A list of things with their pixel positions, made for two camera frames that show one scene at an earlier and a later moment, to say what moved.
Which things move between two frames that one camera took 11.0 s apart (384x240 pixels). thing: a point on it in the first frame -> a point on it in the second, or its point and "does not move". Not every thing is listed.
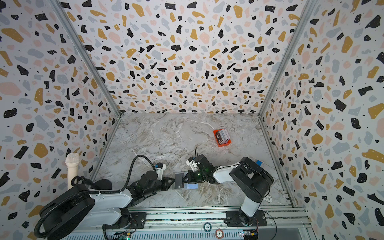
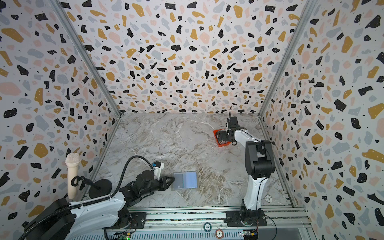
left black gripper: [163, 183] does not move
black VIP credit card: [179, 182] does not move
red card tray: [222, 137] does not move
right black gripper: [198, 176] -> [227, 134]
